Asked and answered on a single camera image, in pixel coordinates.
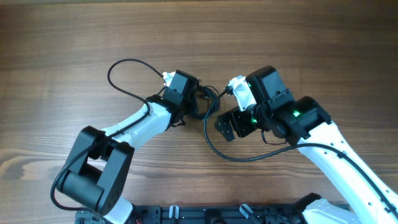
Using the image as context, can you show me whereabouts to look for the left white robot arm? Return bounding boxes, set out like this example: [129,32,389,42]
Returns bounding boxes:
[52,70,199,223]

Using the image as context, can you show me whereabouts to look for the black aluminium base frame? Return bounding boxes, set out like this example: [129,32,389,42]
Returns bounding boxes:
[74,203,354,224]

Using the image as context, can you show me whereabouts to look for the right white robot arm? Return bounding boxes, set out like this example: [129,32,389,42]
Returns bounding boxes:
[215,66,397,223]

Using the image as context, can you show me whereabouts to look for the black usb cable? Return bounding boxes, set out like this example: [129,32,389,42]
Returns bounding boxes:
[187,85,221,121]

